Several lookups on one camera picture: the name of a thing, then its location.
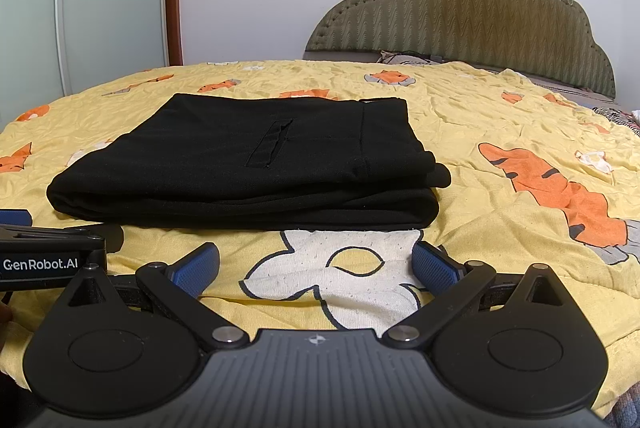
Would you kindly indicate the patterned pillow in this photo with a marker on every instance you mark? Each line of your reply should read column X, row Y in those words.
column 400, row 57

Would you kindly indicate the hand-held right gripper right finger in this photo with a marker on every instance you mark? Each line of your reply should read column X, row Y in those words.
column 435, row 264

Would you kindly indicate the frosted floral wardrobe door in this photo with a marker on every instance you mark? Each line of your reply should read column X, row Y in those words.
column 110, row 8

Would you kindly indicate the black pants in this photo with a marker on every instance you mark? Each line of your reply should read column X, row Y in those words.
column 225, row 168

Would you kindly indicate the zebra striped cloth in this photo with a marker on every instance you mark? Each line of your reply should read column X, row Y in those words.
column 617, row 118

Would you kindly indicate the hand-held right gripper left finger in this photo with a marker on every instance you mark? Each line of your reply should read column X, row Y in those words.
column 197, row 265

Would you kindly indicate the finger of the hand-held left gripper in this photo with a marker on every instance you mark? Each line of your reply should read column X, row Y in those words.
column 15, row 217

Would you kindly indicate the yellow printed bedsheet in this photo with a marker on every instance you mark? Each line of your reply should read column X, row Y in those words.
column 500, row 143

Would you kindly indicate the olive padded headboard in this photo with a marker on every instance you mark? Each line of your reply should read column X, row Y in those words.
column 475, row 18

